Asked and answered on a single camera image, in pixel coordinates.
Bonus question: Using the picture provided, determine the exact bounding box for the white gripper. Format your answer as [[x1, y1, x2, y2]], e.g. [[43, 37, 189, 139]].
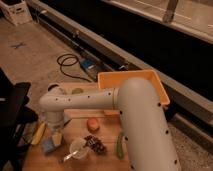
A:
[[46, 112, 64, 132]]

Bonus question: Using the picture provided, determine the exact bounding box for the blue yellow sponge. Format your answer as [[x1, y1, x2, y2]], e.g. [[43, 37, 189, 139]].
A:
[[42, 133, 62, 154]]

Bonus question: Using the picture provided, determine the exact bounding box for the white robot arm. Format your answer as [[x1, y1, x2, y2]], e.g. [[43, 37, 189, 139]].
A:
[[39, 77, 181, 171]]

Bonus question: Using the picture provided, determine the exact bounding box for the yellow banana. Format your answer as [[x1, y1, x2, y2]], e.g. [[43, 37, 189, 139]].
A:
[[31, 122, 46, 145]]

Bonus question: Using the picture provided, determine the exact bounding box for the white mug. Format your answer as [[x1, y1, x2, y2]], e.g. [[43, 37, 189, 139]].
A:
[[47, 84, 66, 95]]

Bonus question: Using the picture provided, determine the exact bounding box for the clear plastic cup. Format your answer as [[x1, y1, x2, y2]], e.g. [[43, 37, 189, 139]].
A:
[[69, 138, 89, 160]]

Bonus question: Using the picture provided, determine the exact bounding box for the green lime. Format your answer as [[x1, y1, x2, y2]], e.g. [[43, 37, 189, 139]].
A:
[[72, 88, 84, 94]]

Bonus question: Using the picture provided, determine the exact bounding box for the orange peach fruit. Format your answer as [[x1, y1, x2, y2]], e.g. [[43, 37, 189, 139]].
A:
[[87, 118, 100, 131]]

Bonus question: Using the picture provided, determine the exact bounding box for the black chair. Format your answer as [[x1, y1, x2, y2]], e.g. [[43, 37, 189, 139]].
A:
[[0, 67, 38, 171]]

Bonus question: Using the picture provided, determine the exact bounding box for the dark grape bunch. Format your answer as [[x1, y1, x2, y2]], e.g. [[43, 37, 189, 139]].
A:
[[85, 135, 107, 155]]

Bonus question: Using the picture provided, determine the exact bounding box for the blue power adapter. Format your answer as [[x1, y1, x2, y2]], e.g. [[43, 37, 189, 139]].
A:
[[80, 59, 95, 70]]

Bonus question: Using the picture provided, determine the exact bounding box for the orange plastic bin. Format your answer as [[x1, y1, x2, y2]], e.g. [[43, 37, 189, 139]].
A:
[[98, 69, 170, 107]]

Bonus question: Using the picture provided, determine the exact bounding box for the green cucumber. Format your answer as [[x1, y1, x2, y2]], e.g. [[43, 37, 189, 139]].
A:
[[116, 132, 124, 159]]

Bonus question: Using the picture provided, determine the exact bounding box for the white cardboard box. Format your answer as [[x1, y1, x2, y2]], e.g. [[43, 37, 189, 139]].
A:
[[0, 0, 32, 26]]

